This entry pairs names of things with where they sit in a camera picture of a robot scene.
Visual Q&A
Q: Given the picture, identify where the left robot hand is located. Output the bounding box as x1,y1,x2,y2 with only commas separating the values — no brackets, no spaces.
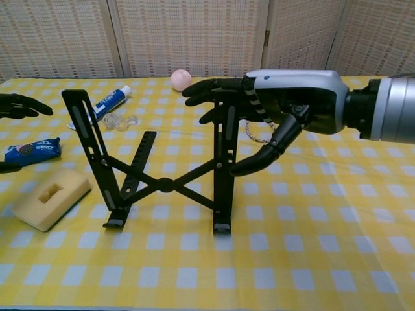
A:
0,93,54,175

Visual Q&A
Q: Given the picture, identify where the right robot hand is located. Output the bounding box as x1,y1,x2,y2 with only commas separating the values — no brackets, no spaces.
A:
181,69,350,178

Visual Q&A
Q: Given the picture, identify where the black folding laptop stand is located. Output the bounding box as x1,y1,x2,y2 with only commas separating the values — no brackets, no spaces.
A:
60,89,239,235

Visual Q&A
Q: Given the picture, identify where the blue cookie packet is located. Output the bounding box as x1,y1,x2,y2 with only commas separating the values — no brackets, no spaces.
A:
3,137,62,167

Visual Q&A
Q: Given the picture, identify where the blue white toothpaste tube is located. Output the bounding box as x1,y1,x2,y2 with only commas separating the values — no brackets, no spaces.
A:
67,84,133,129

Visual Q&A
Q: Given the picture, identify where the clear plastic piece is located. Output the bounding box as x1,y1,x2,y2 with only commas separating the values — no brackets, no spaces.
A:
102,112,140,132

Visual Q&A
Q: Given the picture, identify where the yellow sponge with cutout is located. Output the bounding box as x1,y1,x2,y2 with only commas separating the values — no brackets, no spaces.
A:
12,168,93,233

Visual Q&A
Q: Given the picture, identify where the bamboo folding screen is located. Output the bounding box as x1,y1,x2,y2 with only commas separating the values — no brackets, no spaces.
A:
0,0,415,82

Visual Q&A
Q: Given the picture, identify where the pink ball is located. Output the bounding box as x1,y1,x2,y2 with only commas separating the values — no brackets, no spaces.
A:
171,69,193,93

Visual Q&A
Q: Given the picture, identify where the yellow checked tablecloth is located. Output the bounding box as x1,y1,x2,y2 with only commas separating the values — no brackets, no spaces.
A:
0,76,415,311

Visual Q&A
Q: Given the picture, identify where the braided rope bundle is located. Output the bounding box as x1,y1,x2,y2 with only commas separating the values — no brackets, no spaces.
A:
244,119,276,145

